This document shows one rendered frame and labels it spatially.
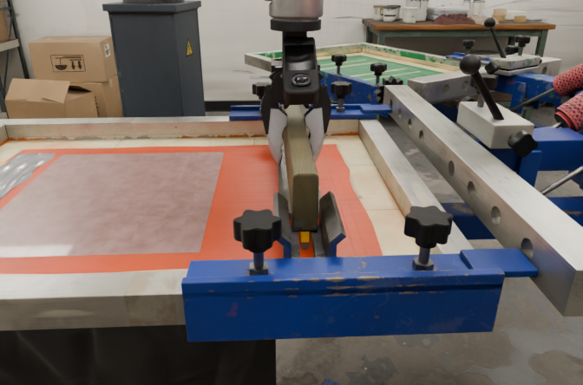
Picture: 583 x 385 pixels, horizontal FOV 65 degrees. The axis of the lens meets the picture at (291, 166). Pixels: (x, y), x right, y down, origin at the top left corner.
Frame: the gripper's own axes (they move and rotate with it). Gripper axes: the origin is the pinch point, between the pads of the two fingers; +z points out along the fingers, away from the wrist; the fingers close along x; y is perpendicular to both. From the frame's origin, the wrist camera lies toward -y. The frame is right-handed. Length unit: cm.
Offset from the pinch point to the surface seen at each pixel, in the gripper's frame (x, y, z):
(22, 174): 44.8, 6.8, 4.8
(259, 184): 5.6, 2.3, 5.3
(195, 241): 13.5, -14.4, 5.3
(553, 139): -38.1, -2.4, -3.3
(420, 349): -50, 62, 101
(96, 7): 158, 380, 2
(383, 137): -16.8, 14.0, 1.8
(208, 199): 13.2, -2.8, 5.3
